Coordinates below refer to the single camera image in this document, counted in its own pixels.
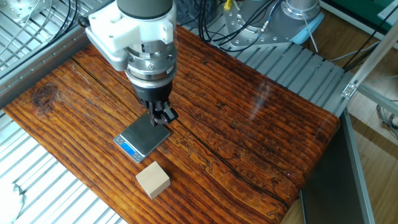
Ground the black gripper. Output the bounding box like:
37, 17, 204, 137
132, 81, 179, 127

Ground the light wooden cube block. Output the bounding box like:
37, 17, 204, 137
135, 161, 171, 200

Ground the silver digital pocket scale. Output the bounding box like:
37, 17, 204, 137
113, 111, 172, 164

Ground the wood grain board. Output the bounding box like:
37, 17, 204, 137
2, 24, 341, 224

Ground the silver robot mounting plate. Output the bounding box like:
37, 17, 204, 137
223, 0, 312, 51

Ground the silver perforated plate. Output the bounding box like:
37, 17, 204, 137
0, 0, 52, 24

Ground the white crumpled cloth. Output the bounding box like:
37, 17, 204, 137
0, 183, 25, 224

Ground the dark grey side panel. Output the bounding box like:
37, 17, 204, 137
300, 110, 376, 224

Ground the white plastic wrist bracket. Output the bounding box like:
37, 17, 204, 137
85, 6, 177, 72

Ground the grey aluminium rail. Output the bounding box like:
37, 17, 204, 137
0, 7, 108, 108

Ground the aluminium frame post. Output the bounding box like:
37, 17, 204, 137
341, 21, 398, 99

